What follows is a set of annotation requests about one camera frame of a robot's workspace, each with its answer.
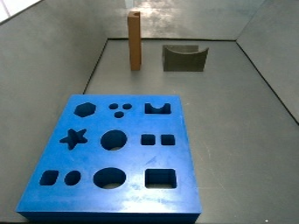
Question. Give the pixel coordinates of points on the brown arch block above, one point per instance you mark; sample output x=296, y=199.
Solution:
x=133, y=39

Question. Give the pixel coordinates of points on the dark grey curved fixture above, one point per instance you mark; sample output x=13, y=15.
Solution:
x=183, y=58

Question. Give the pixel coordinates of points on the blue shape-sorting board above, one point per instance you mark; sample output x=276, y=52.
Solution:
x=116, y=166

